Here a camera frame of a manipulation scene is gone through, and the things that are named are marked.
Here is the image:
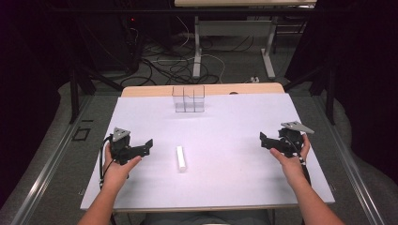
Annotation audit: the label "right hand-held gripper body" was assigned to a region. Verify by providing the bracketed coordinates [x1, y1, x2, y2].
[276, 120, 315, 158]

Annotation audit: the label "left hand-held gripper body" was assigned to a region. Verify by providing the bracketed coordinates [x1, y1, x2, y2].
[108, 127, 145, 166]

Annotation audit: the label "person's right hand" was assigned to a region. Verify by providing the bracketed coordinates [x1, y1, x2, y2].
[269, 133, 312, 189]

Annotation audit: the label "person's left hand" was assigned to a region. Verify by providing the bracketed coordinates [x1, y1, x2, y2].
[102, 142, 143, 192]

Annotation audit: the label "white rectangular bar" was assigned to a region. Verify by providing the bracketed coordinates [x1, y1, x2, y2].
[176, 145, 188, 173]

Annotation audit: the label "white table cover sheet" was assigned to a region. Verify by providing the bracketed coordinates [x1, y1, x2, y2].
[80, 93, 336, 211]

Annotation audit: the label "clear acrylic compartment box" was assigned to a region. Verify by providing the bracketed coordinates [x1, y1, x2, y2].
[171, 84, 207, 113]

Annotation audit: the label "person's grey trousers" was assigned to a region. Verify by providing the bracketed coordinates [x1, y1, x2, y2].
[143, 209, 272, 225]

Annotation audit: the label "black computer tower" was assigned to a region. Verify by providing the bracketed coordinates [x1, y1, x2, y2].
[92, 12, 145, 73]

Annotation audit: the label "white desk with metal legs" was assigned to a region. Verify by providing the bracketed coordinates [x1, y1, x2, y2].
[174, 0, 317, 81]

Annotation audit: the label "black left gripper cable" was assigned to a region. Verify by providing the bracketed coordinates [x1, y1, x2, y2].
[99, 135, 115, 190]

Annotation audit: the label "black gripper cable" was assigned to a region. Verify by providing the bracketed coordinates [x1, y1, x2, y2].
[286, 134, 313, 186]
[99, 135, 115, 190]

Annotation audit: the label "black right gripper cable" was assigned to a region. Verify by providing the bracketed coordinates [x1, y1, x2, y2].
[286, 134, 313, 186]

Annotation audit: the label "metal floor rail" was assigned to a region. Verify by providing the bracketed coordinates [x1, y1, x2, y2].
[313, 95, 387, 225]
[10, 95, 95, 225]

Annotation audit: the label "black metal stand frame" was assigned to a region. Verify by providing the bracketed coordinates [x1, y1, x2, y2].
[283, 59, 337, 126]
[68, 18, 125, 125]

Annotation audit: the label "tangle of floor cables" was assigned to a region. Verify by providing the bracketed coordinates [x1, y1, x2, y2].
[119, 27, 255, 88]

